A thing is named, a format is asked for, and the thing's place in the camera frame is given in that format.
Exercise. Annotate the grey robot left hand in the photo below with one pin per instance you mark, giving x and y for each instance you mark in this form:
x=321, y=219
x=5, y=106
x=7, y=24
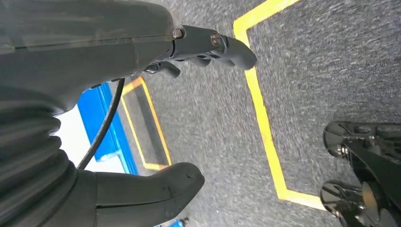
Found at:
x=78, y=47

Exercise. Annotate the blue metal shelf rack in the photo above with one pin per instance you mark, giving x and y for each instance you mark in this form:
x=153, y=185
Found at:
x=94, y=119

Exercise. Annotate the white plastic tray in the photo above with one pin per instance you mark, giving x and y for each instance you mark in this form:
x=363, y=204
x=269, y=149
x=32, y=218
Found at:
x=72, y=141

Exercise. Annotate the yellow floor tape rectangle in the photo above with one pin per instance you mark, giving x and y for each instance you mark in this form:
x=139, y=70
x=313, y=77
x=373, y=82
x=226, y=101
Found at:
x=153, y=166

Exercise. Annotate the yellow floor tape square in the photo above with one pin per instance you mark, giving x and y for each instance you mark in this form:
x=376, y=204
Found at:
x=260, y=109

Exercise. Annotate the black robot lower body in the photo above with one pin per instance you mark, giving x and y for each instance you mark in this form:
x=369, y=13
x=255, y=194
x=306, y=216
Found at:
x=376, y=163

